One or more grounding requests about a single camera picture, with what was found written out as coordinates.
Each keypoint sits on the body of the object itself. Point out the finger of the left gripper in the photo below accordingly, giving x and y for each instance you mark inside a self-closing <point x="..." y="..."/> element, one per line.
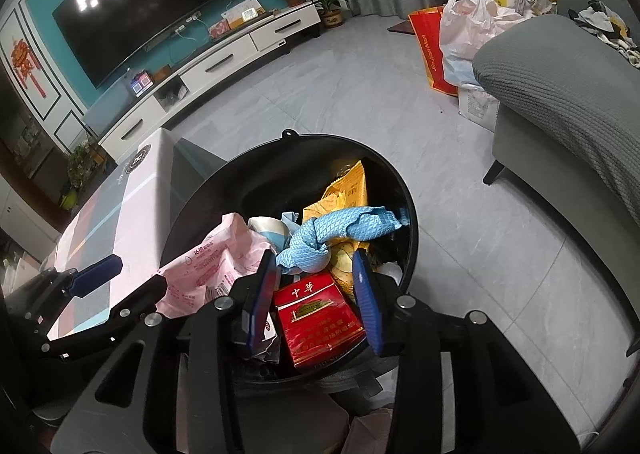
<point x="121" y="320"/>
<point x="86" y="281"/>

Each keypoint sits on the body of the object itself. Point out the grey sofa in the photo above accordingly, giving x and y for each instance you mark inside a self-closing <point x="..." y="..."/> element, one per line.
<point x="568" y="126"/>

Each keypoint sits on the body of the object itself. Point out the potted plant near curtain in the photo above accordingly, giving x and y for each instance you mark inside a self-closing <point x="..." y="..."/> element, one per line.
<point x="330" y="12"/>

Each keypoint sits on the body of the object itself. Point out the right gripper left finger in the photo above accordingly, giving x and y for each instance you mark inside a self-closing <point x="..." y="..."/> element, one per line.
<point x="131" y="403"/>

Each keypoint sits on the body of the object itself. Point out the blue knotted cloth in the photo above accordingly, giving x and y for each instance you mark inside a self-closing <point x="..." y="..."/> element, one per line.
<point x="309" y="248"/>

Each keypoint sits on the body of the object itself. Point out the white blue paper cup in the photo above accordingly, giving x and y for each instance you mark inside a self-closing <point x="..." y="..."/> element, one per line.
<point x="272" y="229"/>

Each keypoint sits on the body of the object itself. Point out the red paper shopping bag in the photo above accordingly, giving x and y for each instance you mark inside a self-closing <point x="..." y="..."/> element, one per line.
<point x="425" y="24"/>

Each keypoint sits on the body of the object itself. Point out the large potted plant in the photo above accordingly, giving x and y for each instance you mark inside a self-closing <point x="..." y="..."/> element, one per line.
<point x="82" y="162"/>

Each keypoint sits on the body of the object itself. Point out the white TV cabinet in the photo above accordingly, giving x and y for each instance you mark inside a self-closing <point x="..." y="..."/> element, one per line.
<point x="207" y="70"/>

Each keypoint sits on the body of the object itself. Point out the red cigarette box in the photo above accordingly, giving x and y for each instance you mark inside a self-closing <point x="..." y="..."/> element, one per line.
<point x="317" y="321"/>

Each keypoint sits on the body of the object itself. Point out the white plastic shopping bag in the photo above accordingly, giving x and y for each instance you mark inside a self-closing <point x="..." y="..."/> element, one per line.
<point x="465" y="26"/>

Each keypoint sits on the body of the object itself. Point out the pink plastic wrapper bag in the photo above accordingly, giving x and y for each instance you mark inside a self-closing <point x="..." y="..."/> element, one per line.
<point x="208" y="270"/>

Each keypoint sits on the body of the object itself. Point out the black trash bin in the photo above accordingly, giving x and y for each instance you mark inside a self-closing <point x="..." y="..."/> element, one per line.
<point x="289" y="174"/>

